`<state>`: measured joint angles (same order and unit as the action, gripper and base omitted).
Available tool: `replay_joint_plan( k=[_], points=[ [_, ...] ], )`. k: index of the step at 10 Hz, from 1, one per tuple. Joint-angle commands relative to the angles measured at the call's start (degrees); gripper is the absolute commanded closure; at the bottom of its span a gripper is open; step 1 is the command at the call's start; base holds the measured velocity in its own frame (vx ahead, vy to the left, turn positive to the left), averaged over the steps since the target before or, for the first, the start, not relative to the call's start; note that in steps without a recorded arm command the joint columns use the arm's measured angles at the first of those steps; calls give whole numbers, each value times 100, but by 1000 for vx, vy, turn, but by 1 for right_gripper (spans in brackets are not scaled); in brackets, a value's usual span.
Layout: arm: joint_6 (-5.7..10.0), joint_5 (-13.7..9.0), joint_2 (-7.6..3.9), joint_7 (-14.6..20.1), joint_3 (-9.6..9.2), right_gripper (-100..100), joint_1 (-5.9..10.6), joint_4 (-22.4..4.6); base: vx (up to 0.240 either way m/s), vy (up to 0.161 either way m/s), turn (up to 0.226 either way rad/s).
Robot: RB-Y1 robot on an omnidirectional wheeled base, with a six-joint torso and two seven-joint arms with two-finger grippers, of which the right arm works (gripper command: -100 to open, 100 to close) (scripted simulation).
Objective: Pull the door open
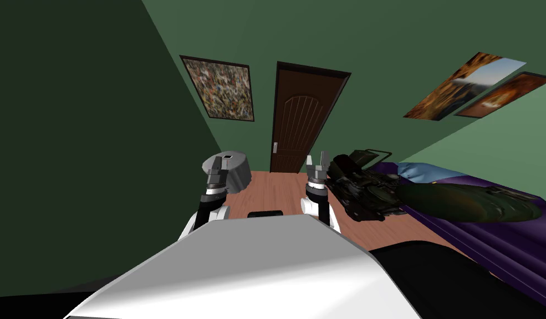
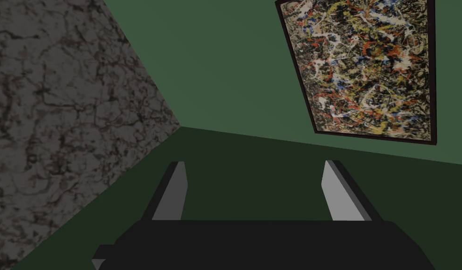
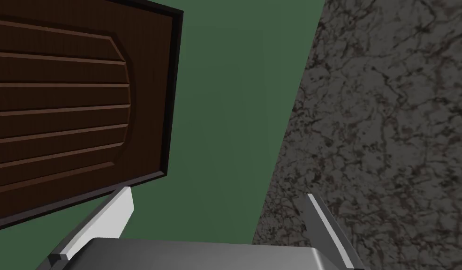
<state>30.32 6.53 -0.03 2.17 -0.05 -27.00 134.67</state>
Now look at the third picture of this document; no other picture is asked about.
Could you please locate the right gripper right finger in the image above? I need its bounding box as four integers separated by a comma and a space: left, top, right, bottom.
299, 193, 366, 270

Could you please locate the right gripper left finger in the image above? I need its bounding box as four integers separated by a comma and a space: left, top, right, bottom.
46, 186, 135, 262

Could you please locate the dark brown panelled door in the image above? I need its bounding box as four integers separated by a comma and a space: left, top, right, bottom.
0, 0, 184, 233

